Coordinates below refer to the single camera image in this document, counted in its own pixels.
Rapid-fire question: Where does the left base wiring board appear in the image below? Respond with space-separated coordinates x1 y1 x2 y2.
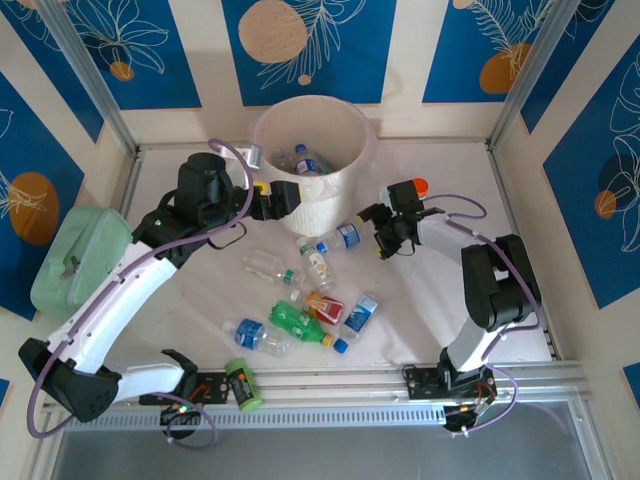
158 399 202 441

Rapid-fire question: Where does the slotted grey cable duct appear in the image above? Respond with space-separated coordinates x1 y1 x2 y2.
64 403 447 432

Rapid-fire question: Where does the green bottle yellow cap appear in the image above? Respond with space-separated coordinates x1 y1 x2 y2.
268 298 335 349

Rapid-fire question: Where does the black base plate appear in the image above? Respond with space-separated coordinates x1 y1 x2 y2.
402 364 497 402
138 369 232 407

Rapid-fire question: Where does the grey metal panel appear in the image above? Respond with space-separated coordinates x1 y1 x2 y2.
47 399 609 480

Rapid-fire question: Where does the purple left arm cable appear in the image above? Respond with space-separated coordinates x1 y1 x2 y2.
27 138 254 449

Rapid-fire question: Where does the clear bottle green cap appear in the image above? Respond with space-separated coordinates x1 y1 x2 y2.
243 249 297 287

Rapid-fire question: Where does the base wiring board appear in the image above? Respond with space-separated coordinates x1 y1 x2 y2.
442 399 482 437
158 399 202 441

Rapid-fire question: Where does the white round waste bin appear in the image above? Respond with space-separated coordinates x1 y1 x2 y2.
251 94 376 238

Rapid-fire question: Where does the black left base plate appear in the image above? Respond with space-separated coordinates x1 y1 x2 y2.
138 369 232 407

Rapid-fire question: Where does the mint green zipper pouch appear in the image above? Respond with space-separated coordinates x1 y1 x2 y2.
29 206 136 325

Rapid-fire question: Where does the right base wiring board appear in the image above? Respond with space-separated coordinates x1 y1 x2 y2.
442 399 482 437

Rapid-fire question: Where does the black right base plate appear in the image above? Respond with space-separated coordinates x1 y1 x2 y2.
402 364 497 402

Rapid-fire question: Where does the clear plastic bin liner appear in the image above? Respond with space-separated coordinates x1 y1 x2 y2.
248 96 379 207

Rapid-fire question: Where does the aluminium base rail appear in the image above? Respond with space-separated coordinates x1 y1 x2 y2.
39 360 587 407

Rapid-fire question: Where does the red yellow label bottle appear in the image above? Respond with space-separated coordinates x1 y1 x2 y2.
289 288 347 327

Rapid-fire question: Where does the aluminium frame post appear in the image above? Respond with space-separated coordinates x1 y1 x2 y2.
37 0 140 155
485 0 577 150

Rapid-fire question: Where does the blue label white cap bottle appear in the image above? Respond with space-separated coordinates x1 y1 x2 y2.
221 318 292 358

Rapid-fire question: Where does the green cylindrical can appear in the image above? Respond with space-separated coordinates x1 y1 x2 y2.
223 357 265 414

